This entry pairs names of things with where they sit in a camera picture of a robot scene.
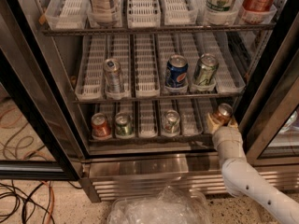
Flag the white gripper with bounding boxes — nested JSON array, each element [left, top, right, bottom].
[[206, 113, 246, 160]]

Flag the orange soda can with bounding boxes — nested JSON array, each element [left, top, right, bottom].
[[213, 103, 233, 125]]

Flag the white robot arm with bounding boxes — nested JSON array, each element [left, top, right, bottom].
[[206, 113, 299, 224]]

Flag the green white soda can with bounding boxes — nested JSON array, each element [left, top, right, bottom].
[[163, 109, 180, 133]]

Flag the green can middle shelf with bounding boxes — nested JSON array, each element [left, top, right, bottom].
[[192, 53, 219, 86]]

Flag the blue pepsi can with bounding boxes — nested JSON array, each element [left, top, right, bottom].
[[165, 54, 188, 88]]

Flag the stainless steel fridge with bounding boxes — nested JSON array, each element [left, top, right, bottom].
[[36, 0, 298, 202]]

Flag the green soda can bottom shelf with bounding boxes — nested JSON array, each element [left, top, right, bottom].
[[115, 112, 133, 137]]

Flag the red soda can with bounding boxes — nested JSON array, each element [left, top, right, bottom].
[[91, 113, 111, 138]]

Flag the silver soda can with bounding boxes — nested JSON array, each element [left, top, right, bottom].
[[103, 58, 124, 93]]

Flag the beige bottle top shelf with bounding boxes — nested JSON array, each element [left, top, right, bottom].
[[90, 0, 119, 24]]

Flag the open glass fridge door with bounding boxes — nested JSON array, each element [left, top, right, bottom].
[[0, 0, 84, 180]]

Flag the clear plastic bag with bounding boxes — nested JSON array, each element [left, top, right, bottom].
[[107, 186, 211, 224]]

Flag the bottom wire shelf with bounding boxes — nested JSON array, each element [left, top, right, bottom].
[[89, 133, 212, 144]]

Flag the wire shelf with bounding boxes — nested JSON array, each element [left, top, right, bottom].
[[89, 133, 212, 144], [42, 23, 276, 36], [73, 92, 243, 105]]

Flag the middle wire shelf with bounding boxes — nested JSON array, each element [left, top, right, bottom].
[[73, 92, 243, 105]]

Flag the top wire shelf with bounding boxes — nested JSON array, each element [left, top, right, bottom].
[[42, 23, 276, 36]]

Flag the orange floor cable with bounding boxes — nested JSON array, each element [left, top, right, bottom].
[[40, 180, 56, 224]]

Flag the black floor cables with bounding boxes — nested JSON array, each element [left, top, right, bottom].
[[0, 180, 83, 224]]

